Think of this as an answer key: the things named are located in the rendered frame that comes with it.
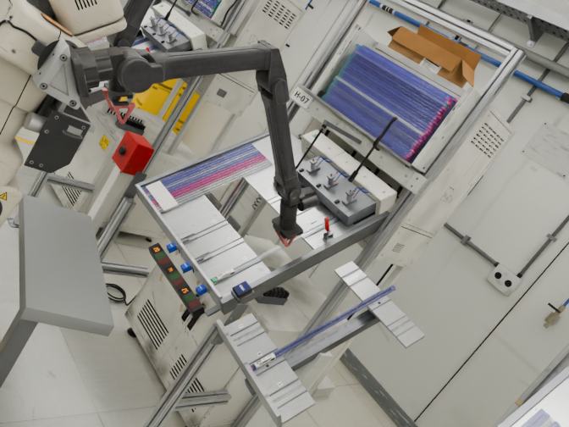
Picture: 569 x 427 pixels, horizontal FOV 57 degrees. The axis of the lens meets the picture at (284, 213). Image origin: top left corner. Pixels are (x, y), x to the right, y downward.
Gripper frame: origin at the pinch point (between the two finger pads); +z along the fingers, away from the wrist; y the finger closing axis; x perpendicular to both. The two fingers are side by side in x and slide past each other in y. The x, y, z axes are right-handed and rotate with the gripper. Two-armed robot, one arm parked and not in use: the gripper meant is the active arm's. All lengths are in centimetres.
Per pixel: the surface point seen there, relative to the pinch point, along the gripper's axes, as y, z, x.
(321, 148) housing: 29.4, -8.3, -36.5
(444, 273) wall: 13, 113, -132
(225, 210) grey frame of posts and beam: 59, 36, -8
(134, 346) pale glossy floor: 43, 80, 51
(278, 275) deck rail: -10.1, 0.8, 10.1
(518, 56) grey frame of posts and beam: -12, -55, -82
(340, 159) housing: 19.4, -8.6, -38.5
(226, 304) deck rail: -10.3, 2.3, 29.8
